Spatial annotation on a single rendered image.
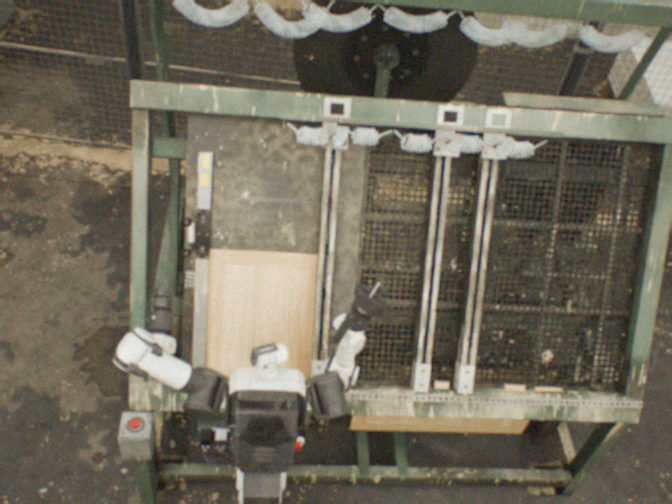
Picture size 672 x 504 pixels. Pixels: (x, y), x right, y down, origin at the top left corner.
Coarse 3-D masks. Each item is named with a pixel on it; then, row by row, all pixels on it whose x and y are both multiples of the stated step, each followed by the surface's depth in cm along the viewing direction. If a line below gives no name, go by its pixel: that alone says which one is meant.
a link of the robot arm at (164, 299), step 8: (160, 296) 258; (168, 296) 258; (160, 304) 257; (168, 304) 259; (152, 312) 257; (160, 312) 256; (168, 312) 257; (152, 320) 255; (160, 320) 255; (168, 320) 256
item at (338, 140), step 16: (336, 144) 261; (336, 160) 274; (336, 176) 275; (336, 192) 277; (336, 208) 278; (320, 224) 282; (320, 240) 280; (320, 256) 281; (320, 272) 283; (320, 288) 284; (320, 304) 286; (320, 320) 290; (320, 336) 289; (320, 352) 293; (320, 368) 291
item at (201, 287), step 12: (204, 168) 273; (204, 192) 275; (204, 204) 276; (204, 264) 281; (204, 276) 282; (204, 288) 283; (204, 300) 284; (204, 312) 285; (204, 324) 286; (204, 336) 287; (204, 348) 288; (192, 360) 288; (204, 360) 289
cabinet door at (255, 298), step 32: (224, 256) 283; (256, 256) 284; (288, 256) 285; (224, 288) 286; (256, 288) 287; (288, 288) 288; (224, 320) 289; (256, 320) 290; (288, 320) 291; (224, 352) 291; (288, 352) 294
